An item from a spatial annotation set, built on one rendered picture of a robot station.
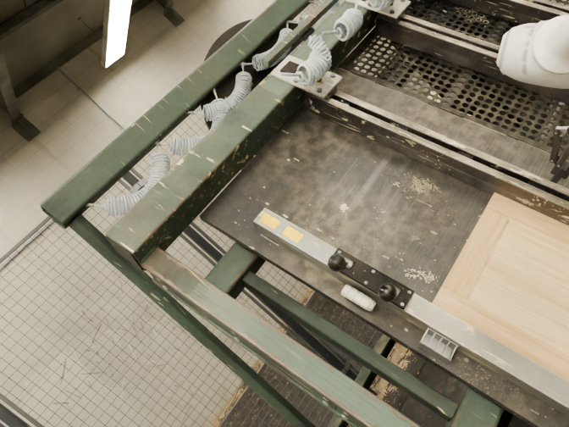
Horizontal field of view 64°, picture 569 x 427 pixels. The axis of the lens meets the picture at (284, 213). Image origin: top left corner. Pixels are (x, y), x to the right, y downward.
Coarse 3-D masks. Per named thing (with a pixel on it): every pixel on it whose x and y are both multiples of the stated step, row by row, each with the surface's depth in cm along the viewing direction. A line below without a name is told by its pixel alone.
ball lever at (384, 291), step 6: (378, 288) 91; (384, 288) 90; (390, 288) 89; (396, 288) 100; (378, 294) 91; (384, 294) 89; (390, 294) 89; (396, 294) 90; (384, 300) 90; (390, 300) 90
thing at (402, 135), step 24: (312, 48) 122; (312, 96) 133; (336, 96) 132; (336, 120) 134; (360, 120) 128; (384, 120) 128; (408, 120) 125; (384, 144) 129; (408, 144) 123; (432, 144) 120; (456, 144) 119; (456, 168) 119; (480, 168) 115; (504, 168) 115; (504, 192) 115; (528, 192) 110; (552, 192) 111; (552, 216) 111
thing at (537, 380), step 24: (288, 240) 110; (312, 240) 110; (360, 288) 104; (408, 312) 99; (432, 312) 98; (456, 336) 95; (480, 336) 95; (480, 360) 94; (504, 360) 92; (528, 360) 92; (528, 384) 89; (552, 384) 89
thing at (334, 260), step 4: (332, 256) 94; (336, 256) 94; (340, 256) 94; (328, 260) 95; (332, 260) 94; (336, 260) 93; (340, 260) 94; (344, 260) 94; (348, 260) 104; (328, 264) 95; (332, 264) 94; (336, 264) 93; (340, 264) 93; (344, 264) 94; (348, 264) 104; (352, 264) 104; (332, 268) 94; (336, 268) 94; (340, 268) 94; (348, 268) 104
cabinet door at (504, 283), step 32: (480, 224) 112; (512, 224) 112; (544, 224) 111; (480, 256) 107; (512, 256) 107; (544, 256) 107; (448, 288) 103; (480, 288) 103; (512, 288) 103; (544, 288) 102; (480, 320) 99; (512, 320) 99; (544, 320) 98; (544, 352) 94
